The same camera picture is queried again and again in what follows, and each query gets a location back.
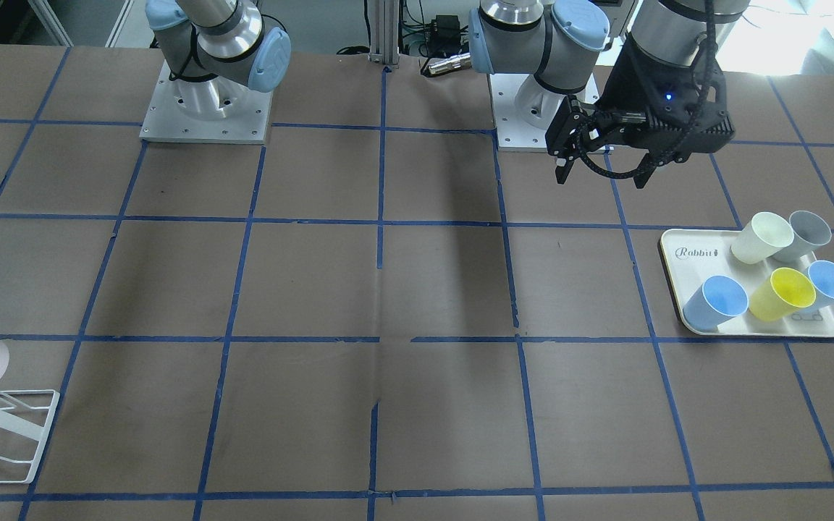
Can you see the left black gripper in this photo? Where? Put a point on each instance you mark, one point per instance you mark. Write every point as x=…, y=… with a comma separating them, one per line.
x=623, y=81

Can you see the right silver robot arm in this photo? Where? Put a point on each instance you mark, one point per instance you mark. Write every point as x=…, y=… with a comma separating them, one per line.
x=223, y=62

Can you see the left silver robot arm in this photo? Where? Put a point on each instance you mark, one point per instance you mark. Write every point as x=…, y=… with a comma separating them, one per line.
x=559, y=45

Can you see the cream plastic cup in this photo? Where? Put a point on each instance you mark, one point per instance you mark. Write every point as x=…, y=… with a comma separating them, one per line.
x=764, y=235

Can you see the light blue cup near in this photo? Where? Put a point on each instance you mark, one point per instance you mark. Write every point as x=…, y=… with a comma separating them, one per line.
x=718, y=300

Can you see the light blue cup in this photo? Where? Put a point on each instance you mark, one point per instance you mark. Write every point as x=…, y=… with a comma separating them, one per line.
x=718, y=300
x=821, y=275

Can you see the grey plastic cup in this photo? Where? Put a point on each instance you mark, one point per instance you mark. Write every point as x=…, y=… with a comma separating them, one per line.
x=810, y=233

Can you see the yellow plastic cup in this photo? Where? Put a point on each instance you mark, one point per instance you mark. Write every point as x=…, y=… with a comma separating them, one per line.
x=786, y=291

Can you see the light blue cup far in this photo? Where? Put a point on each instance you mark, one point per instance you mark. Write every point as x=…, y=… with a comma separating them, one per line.
x=821, y=275

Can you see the cream plastic tray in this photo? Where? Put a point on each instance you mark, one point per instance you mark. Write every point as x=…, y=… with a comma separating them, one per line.
x=691, y=256

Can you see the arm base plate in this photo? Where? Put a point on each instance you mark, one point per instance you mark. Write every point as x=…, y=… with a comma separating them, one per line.
x=522, y=111
x=217, y=111

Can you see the aluminium frame post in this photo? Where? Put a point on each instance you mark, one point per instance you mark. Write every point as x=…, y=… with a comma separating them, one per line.
x=384, y=24

